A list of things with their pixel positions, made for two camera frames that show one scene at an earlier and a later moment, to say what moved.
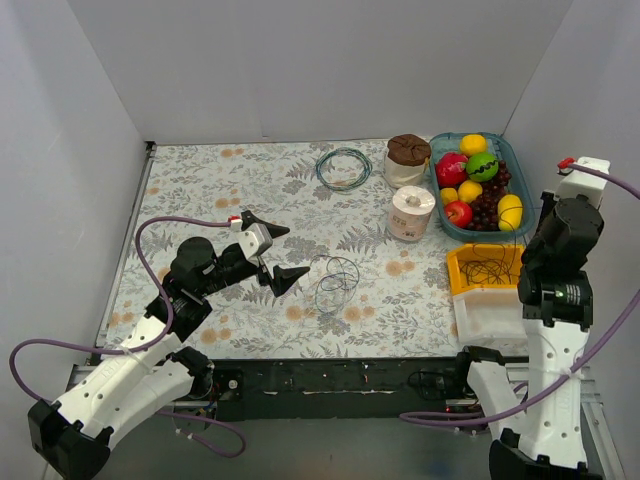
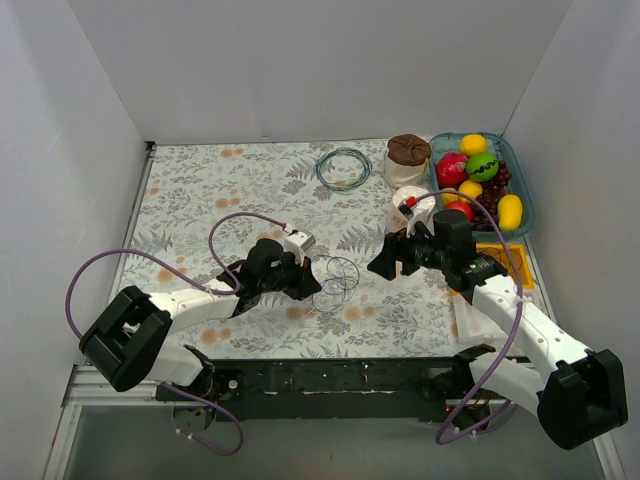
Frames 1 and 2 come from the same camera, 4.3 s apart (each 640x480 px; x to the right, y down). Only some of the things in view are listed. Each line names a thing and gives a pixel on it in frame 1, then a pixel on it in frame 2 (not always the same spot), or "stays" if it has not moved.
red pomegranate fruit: (451, 170) stays
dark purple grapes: (485, 207) stays
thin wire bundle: (336, 278) stays
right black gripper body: (546, 201) to (402, 253)
